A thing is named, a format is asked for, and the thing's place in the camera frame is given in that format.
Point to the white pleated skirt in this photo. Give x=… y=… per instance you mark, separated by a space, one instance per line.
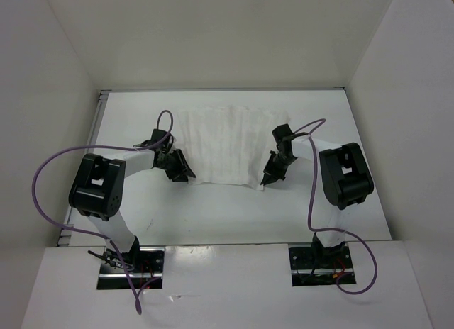
x=228 y=145

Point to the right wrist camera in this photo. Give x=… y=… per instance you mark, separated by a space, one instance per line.
x=299 y=134

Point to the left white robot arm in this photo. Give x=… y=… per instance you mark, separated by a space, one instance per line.
x=97 y=191

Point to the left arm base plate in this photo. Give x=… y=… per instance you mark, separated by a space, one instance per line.
x=147 y=271

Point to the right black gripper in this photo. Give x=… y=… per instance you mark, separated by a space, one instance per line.
x=269 y=175

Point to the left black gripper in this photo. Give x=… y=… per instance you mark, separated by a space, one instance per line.
x=182 y=168

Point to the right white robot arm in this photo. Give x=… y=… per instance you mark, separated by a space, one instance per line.
x=341 y=181

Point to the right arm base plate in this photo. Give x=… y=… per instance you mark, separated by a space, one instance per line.
x=307 y=270

